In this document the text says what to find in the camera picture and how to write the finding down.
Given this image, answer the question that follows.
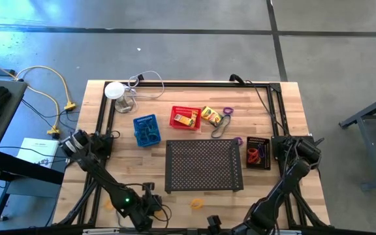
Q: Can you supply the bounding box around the large yellow crayon box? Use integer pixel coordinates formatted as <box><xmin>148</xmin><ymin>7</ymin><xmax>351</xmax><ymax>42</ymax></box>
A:
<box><xmin>200</xmin><ymin>105</ymin><xmax>224</xmax><ymax>127</ymax></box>

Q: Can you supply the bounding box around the black perforated metal riser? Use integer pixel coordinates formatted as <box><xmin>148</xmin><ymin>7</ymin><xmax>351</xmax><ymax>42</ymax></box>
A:
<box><xmin>164</xmin><ymin>139</ymin><xmax>244</xmax><ymax>194</ymax></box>

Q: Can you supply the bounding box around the black plastic basket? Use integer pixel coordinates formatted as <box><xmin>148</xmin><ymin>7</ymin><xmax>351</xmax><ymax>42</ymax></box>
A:
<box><xmin>245</xmin><ymin>136</ymin><xmax>272</xmax><ymax>171</ymax></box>

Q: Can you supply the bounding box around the black cable plug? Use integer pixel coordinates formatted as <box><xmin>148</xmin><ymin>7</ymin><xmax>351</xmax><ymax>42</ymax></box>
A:
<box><xmin>228</xmin><ymin>74</ymin><xmax>245</xmax><ymax>86</ymax></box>

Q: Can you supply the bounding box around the teal cup edge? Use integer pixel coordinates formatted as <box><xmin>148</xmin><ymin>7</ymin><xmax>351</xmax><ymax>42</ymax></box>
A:
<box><xmin>138</xmin><ymin>122</ymin><xmax>159</xmax><ymax>144</ymax></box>

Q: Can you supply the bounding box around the white cone desk lamp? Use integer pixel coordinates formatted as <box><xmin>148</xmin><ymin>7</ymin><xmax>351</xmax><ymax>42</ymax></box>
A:
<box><xmin>104</xmin><ymin>81</ymin><xmax>136</xmax><ymax>114</ymax></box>

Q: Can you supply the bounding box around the blue plastic basket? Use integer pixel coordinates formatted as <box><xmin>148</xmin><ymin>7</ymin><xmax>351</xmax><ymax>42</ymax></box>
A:
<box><xmin>133</xmin><ymin>114</ymin><xmax>162</xmax><ymax>148</ymax></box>

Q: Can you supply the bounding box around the red plastic basket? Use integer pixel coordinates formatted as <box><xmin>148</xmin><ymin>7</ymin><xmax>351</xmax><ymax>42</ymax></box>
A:
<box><xmin>169</xmin><ymin>105</ymin><xmax>202</xmax><ymax>131</ymax></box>

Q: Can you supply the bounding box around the black aluminium table frame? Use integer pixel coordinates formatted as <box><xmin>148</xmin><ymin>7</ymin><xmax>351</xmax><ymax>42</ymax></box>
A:
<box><xmin>53</xmin><ymin>80</ymin><xmax>332</xmax><ymax>231</ymax></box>

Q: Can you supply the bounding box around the dark grey side table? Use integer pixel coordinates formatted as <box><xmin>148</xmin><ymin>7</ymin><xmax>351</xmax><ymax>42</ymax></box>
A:
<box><xmin>0</xmin><ymin>78</ymin><xmax>65</xmax><ymax>226</ymax></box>

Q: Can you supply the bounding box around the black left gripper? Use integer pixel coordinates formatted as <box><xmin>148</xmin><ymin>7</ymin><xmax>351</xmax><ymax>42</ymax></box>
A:
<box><xmin>135</xmin><ymin>182</ymin><xmax>165</xmax><ymax>232</ymax></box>

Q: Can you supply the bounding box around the white lamp cable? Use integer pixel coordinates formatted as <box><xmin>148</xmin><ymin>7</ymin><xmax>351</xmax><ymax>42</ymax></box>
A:
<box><xmin>124</xmin><ymin>70</ymin><xmax>165</xmax><ymax>101</ymax></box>

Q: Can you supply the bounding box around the white booklet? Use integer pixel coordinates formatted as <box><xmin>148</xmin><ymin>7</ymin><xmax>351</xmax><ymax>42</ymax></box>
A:
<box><xmin>16</xmin><ymin>136</ymin><xmax>61</xmax><ymax>170</ymax></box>

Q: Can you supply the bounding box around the black power cable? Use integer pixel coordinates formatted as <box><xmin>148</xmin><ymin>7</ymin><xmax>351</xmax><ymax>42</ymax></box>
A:
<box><xmin>243</xmin><ymin>80</ymin><xmax>290</xmax><ymax>136</ymax></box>

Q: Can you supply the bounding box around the silver aluminium post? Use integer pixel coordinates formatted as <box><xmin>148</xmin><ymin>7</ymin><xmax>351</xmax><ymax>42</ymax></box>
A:
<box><xmin>82</xmin><ymin>228</ymin><xmax>121</xmax><ymax>235</ymax></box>
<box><xmin>264</xmin><ymin>229</ymin><xmax>303</xmax><ymax>235</ymax></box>

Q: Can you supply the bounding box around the black floor cable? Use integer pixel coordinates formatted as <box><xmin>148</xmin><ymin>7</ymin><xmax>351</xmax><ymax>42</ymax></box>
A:
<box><xmin>20</xmin><ymin>97</ymin><xmax>81</xmax><ymax>120</ymax></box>
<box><xmin>0</xmin><ymin>146</ymin><xmax>69</xmax><ymax>161</ymax></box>

